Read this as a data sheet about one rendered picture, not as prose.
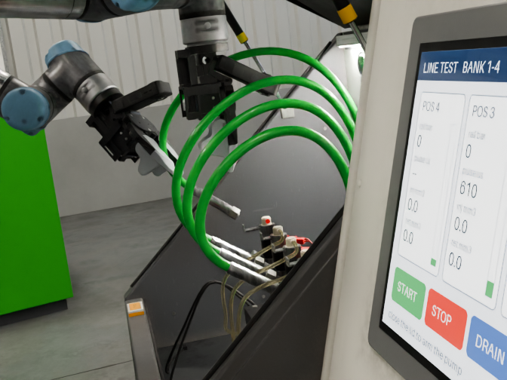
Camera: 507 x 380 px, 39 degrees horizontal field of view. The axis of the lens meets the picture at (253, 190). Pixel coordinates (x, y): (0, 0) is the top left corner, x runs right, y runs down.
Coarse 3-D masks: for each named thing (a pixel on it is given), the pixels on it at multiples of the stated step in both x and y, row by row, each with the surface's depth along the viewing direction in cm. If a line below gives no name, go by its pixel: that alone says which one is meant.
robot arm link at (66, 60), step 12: (60, 48) 139; (72, 48) 139; (48, 60) 140; (60, 60) 138; (72, 60) 138; (84, 60) 138; (48, 72) 138; (60, 72) 138; (72, 72) 137; (84, 72) 137; (96, 72) 137; (60, 84) 138; (72, 84) 137; (72, 96) 140
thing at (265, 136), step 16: (272, 128) 97; (288, 128) 97; (304, 128) 97; (256, 144) 96; (320, 144) 98; (224, 160) 96; (336, 160) 99; (208, 192) 96; (208, 256) 97; (240, 272) 98; (272, 288) 100
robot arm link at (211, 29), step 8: (208, 16) 113; (216, 16) 113; (224, 16) 115; (184, 24) 114; (192, 24) 113; (200, 24) 113; (208, 24) 112; (216, 24) 114; (224, 24) 115; (184, 32) 115; (192, 32) 113; (200, 32) 113; (208, 32) 113; (216, 32) 114; (224, 32) 115; (184, 40) 115; (192, 40) 114; (200, 40) 113; (208, 40) 113; (216, 40) 114; (224, 40) 116
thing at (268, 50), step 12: (264, 48) 125; (276, 48) 125; (300, 60) 125; (312, 60) 124; (324, 72) 124; (336, 84) 124; (348, 96) 124; (168, 108) 131; (348, 108) 125; (168, 120) 131
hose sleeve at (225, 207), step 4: (196, 188) 132; (200, 188) 133; (196, 192) 132; (200, 192) 132; (196, 196) 133; (212, 196) 132; (212, 200) 132; (216, 200) 132; (220, 200) 133; (212, 204) 132; (216, 204) 132; (220, 204) 132; (224, 204) 132; (228, 204) 132; (220, 208) 132; (224, 208) 132; (228, 208) 132; (224, 212) 132; (228, 212) 132
